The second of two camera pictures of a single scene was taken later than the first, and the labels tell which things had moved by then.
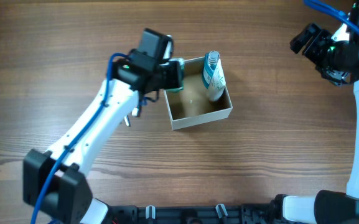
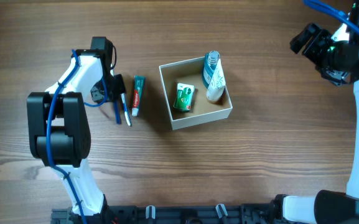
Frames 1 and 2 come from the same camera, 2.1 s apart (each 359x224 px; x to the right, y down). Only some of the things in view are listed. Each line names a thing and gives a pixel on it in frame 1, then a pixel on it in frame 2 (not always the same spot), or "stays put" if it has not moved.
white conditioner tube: [218, 83] stays put
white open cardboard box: [191, 106] stays put
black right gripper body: [313, 42] stays put
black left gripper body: [173, 74] → [118, 88]
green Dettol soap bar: [176, 72] → [185, 96]
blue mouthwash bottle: [211, 59] stays put
